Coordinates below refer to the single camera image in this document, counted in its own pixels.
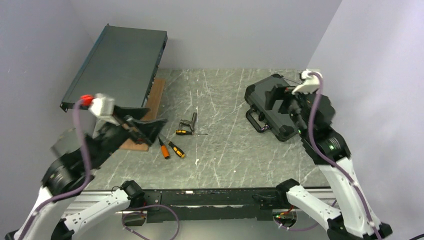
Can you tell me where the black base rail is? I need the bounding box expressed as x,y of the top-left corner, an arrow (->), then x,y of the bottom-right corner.
129,187 -> 291,223

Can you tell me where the orange black screwdriver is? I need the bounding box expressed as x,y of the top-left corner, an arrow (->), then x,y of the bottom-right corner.
159,133 -> 186,159

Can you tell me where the brown wooden board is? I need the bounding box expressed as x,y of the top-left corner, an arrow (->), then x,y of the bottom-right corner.
119,78 -> 166,152

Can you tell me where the grey metal clamp tool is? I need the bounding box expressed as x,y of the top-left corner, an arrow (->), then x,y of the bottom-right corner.
178,111 -> 198,132

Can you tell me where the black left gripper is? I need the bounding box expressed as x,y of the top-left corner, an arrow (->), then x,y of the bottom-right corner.
86,103 -> 169,169

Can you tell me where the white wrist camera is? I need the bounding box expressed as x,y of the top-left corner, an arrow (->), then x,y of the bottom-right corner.
80,93 -> 118,125
291,69 -> 323,95

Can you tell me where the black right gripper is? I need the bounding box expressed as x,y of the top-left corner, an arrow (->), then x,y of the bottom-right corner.
264,82 -> 313,137

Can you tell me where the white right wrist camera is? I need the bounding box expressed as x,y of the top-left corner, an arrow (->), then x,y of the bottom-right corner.
291,69 -> 323,95

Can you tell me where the black poker set case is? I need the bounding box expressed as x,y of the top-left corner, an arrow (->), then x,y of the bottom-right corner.
244,73 -> 307,142

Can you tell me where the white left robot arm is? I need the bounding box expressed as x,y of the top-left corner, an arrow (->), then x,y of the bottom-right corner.
5,104 -> 167,240

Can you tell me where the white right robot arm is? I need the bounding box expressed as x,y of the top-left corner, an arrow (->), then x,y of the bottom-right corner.
265,84 -> 393,240

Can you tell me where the dark grey rack server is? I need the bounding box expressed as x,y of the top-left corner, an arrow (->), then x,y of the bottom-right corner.
60,24 -> 168,112

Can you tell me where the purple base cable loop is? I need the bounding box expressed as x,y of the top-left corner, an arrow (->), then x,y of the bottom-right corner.
121,203 -> 180,240

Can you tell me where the small black screwdriver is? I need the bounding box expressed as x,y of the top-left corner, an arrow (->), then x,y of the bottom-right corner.
175,129 -> 208,136

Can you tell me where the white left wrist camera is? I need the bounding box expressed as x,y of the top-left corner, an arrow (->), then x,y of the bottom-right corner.
80,93 -> 118,125

